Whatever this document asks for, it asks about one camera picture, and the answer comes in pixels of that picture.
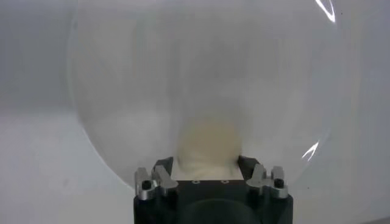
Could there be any white steamed baozi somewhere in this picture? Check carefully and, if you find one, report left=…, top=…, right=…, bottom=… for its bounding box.
left=169, top=117, right=245, bottom=181

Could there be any round white plate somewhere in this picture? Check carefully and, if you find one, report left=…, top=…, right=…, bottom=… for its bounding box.
left=68, top=0, right=342, bottom=190

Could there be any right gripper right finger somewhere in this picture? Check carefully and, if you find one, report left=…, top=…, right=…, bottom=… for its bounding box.
left=237, top=155, right=289, bottom=199

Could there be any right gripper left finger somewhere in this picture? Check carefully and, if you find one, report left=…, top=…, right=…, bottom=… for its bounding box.
left=134, top=156, right=179, bottom=201

